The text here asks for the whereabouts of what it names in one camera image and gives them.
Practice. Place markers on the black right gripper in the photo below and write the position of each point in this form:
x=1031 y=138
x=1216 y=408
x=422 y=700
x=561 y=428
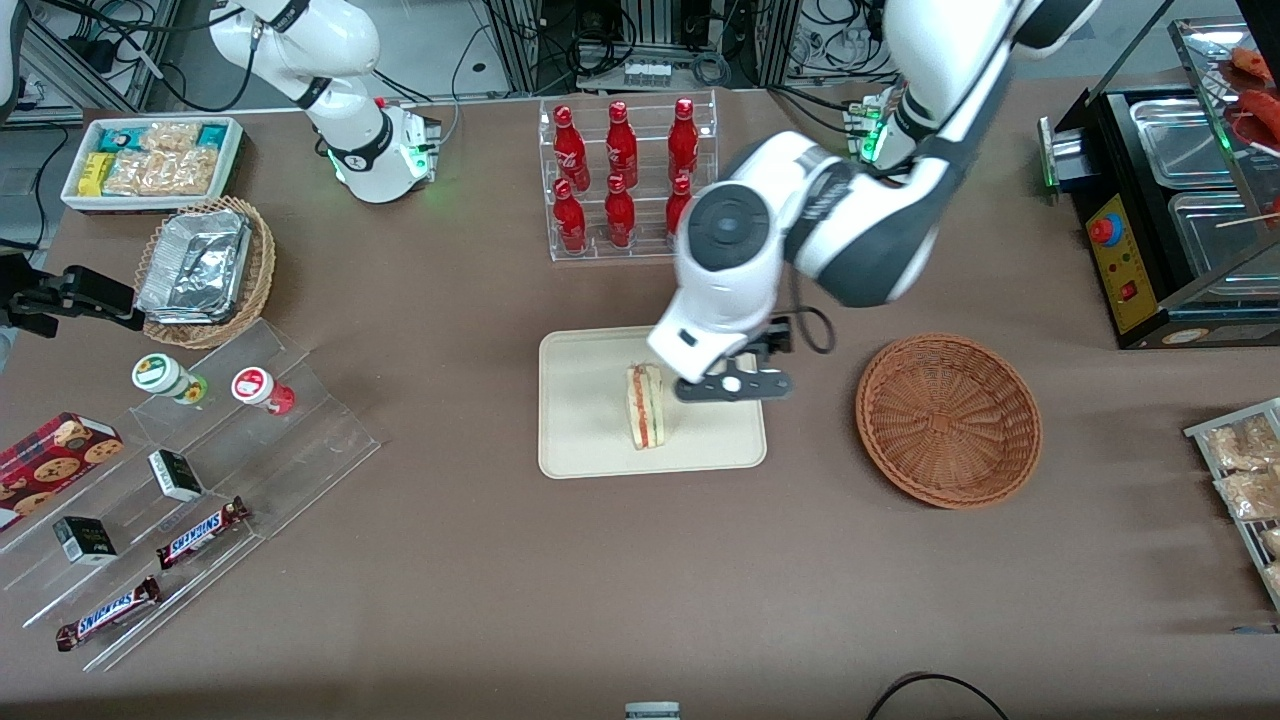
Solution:
x=88 y=293

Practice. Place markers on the triangular sandwich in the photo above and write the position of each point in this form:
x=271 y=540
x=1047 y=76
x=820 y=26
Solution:
x=645 y=410

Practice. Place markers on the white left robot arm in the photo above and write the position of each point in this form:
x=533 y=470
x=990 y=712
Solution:
x=730 y=240

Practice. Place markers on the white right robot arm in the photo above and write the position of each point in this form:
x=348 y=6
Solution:
x=340 y=60

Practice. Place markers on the aluminium foil tray stack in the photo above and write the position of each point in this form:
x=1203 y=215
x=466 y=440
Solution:
x=195 y=265

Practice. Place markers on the light wicker basket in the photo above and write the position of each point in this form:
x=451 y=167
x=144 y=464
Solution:
x=258 y=270

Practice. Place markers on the beige plastic tray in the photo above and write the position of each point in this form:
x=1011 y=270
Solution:
x=590 y=400

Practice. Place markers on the brown wicker basket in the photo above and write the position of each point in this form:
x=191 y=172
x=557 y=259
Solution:
x=950 y=420

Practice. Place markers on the green lid snack cup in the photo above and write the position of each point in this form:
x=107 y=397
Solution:
x=160 y=374

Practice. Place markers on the white plastic snack bin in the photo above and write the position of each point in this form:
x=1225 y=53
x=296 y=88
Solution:
x=150 y=204

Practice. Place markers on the red lid snack cup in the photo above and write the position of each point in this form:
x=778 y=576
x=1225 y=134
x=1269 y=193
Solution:
x=255 y=386

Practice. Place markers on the yellow snack packet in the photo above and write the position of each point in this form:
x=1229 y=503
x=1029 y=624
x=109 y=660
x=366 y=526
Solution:
x=95 y=175

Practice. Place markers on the large clear nut bag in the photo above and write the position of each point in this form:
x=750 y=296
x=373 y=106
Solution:
x=165 y=172

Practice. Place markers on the small black box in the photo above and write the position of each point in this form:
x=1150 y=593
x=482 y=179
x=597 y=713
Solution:
x=85 y=540
x=175 y=475

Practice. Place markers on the red cookie box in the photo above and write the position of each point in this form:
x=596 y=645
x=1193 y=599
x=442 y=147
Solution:
x=50 y=465

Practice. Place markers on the large teal snack packet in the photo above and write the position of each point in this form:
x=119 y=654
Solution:
x=122 y=138

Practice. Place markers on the small clear nut bag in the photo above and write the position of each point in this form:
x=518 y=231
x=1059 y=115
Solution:
x=170 y=136

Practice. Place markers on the small teal snack packet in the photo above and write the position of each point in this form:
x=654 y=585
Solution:
x=213 y=135

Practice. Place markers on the clear acrylic stepped display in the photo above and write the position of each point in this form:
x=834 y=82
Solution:
x=300 y=440

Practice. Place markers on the snickers chocolate bar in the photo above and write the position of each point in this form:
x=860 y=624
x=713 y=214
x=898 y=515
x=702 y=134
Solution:
x=108 y=612
x=200 y=533

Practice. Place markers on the red cola bottle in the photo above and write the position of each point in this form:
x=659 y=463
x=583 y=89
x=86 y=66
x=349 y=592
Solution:
x=570 y=150
x=620 y=215
x=621 y=145
x=570 y=220
x=683 y=140
x=677 y=200

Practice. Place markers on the clear acrylic bottle rack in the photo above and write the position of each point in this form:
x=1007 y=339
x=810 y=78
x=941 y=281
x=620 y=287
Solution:
x=650 y=255

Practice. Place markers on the white power strip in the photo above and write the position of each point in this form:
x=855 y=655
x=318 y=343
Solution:
x=647 y=74

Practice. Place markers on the red emergency button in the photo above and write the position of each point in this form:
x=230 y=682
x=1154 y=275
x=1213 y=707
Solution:
x=1106 y=230

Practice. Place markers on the black food warmer appliance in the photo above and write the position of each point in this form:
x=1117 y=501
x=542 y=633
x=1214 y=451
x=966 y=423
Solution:
x=1130 y=265

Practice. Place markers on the small steel pan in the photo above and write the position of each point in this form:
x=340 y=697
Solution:
x=1185 y=145

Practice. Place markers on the large steel pan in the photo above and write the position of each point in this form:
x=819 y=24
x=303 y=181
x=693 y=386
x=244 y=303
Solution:
x=1215 y=245

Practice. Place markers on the clear cracker bag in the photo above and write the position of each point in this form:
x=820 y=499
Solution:
x=1240 y=445
x=1250 y=495

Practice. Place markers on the red sausage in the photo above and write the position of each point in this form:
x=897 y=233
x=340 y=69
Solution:
x=1255 y=62
x=1260 y=110

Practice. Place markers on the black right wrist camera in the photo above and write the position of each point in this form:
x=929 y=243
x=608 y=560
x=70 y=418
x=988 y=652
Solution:
x=30 y=310

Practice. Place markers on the grey camera mount edge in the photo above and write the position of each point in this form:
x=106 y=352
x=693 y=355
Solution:
x=652 y=711

